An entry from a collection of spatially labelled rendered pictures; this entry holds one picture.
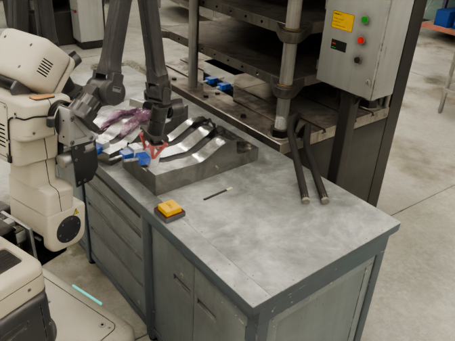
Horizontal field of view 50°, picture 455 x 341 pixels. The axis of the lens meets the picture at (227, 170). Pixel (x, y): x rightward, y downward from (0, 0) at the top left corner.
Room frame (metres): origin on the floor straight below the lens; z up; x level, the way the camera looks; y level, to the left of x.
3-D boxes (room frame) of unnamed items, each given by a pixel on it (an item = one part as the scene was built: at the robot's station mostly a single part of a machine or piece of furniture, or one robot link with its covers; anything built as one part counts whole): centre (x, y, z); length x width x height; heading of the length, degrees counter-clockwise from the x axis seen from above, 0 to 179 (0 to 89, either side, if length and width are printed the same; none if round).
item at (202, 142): (1.76, 0.17, 0.92); 0.35 x 0.16 x 0.09; 130
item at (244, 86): (2.69, -0.11, 0.87); 0.50 x 0.27 x 0.17; 130
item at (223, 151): (1.76, 0.15, 0.87); 0.50 x 0.26 x 0.14; 130
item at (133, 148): (1.63, 0.40, 0.89); 0.13 x 0.05 x 0.05; 130
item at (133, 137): (1.98, 0.45, 0.86); 0.50 x 0.26 x 0.11; 147
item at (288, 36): (2.77, -0.15, 1.20); 1.29 x 0.83 x 0.19; 40
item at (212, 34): (2.77, -0.15, 0.96); 1.29 x 0.83 x 0.18; 40
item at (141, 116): (1.97, 0.44, 0.90); 0.26 x 0.18 x 0.08; 147
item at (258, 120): (2.78, -0.14, 0.76); 1.30 x 0.84 x 0.07; 40
